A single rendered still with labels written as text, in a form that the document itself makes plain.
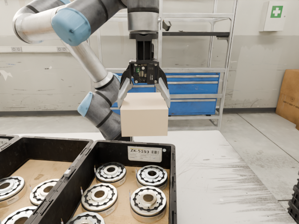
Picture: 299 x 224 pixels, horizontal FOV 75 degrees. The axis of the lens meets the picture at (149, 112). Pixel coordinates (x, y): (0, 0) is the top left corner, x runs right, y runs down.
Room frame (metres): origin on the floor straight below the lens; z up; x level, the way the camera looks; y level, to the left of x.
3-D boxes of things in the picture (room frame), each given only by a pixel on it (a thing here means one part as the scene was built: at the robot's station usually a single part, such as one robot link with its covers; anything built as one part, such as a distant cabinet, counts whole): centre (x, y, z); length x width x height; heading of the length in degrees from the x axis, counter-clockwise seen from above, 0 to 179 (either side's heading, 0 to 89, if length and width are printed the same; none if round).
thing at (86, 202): (0.44, 0.14, 0.86); 0.10 x 0.10 x 0.01
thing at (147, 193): (0.42, 0.00, 0.86); 0.05 x 0.05 x 0.01
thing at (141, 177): (0.53, -0.01, 0.86); 0.10 x 0.10 x 0.01
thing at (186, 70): (2.43, -0.12, 0.91); 1.70 x 0.10 x 0.05; 92
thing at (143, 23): (0.51, 0.01, 1.32); 0.08 x 0.08 x 0.05
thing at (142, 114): (0.53, 0.02, 1.08); 0.16 x 0.12 x 0.07; 2
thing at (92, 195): (0.44, 0.14, 0.86); 0.05 x 0.05 x 0.01
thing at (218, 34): (2.64, -0.36, 1.32); 1.20 x 0.45 x 0.06; 92
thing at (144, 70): (0.51, 0.01, 1.24); 0.09 x 0.08 x 0.12; 2
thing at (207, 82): (2.41, -0.52, 0.60); 0.72 x 0.03 x 0.56; 92
